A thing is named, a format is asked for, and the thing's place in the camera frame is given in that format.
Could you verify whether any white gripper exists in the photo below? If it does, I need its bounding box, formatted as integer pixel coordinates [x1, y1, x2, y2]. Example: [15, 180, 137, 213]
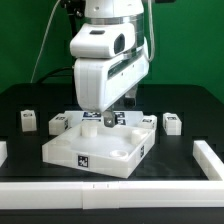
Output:
[73, 39, 149, 128]

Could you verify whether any white square tabletop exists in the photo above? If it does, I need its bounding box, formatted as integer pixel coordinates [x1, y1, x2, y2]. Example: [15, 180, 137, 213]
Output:
[42, 121, 155, 178]

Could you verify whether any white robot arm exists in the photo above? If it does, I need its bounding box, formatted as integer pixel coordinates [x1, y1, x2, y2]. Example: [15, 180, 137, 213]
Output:
[70, 0, 149, 127]

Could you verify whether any white fiducial marker sheet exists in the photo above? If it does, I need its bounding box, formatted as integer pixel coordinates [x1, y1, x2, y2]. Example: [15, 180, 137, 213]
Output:
[65, 111, 143, 126]

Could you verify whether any black cable bundle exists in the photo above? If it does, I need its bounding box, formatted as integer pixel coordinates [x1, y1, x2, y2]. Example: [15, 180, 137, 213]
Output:
[35, 66, 75, 84]

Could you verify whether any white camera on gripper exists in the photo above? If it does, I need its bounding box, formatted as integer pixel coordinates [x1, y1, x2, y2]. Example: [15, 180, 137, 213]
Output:
[70, 23, 135, 58]

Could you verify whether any white obstacle fence wall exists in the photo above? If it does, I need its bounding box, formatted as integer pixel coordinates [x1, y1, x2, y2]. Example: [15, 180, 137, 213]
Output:
[0, 140, 224, 209]

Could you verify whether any white cable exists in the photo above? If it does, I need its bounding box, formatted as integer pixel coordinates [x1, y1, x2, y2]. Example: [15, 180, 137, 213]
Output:
[30, 0, 63, 84]

